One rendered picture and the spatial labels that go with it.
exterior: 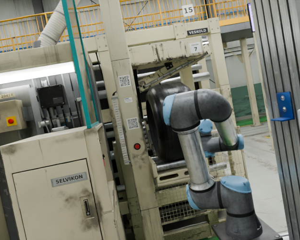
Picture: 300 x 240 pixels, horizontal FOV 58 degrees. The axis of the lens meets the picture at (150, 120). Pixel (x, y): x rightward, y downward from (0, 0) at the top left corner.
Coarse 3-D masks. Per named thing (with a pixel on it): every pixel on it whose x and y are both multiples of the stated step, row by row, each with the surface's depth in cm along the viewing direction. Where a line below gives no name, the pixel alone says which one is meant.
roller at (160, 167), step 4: (176, 160) 180; (180, 160) 180; (184, 160) 180; (160, 164) 178; (164, 164) 178; (168, 164) 178; (172, 164) 178; (176, 164) 179; (180, 164) 179; (184, 164) 180; (160, 168) 177; (164, 168) 178; (168, 168) 178
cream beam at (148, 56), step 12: (132, 48) 206; (144, 48) 207; (156, 48) 209; (168, 48) 210; (180, 48) 211; (132, 60) 206; (144, 60) 208; (156, 60) 209; (168, 60) 212; (180, 60) 223
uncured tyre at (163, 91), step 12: (168, 84) 184; (180, 84) 181; (156, 96) 174; (156, 108) 170; (156, 120) 170; (156, 132) 217; (168, 132) 166; (156, 144) 205; (168, 144) 169; (168, 156) 175; (180, 156) 177
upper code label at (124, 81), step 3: (126, 75) 180; (129, 75) 180; (120, 78) 180; (123, 78) 180; (126, 78) 180; (129, 78) 181; (120, 81) 180; (123, 81) 180; (126, 81) 180; (129, 81) 181; (120, 84) 180; (123, 84) 180; (126, 84) 180; (129, 84) 181; (120, 87) 180
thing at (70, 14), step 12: (72, 0) 157; (72, 12) 140; (72, 24) 127; (72, 36) 112; (72, 48) 112; (84, 60) 158; (84, 72) 142; (84, 84) 128; (84, 96) 114; (84, 108) 114; (96, 120) 160
